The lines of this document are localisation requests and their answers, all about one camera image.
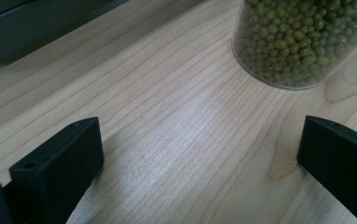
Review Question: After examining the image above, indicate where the glass jar of green beans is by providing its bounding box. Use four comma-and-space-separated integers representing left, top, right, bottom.
231, 0, 357, 91

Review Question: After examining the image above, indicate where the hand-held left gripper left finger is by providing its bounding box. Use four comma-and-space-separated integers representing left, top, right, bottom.
3, 116, 106, 224

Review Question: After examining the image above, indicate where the dark grey corner rack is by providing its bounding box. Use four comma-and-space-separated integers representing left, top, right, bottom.
0, 0, 131, 64

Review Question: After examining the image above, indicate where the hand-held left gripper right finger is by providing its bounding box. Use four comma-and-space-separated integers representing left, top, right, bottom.
296, 115, 357, 224

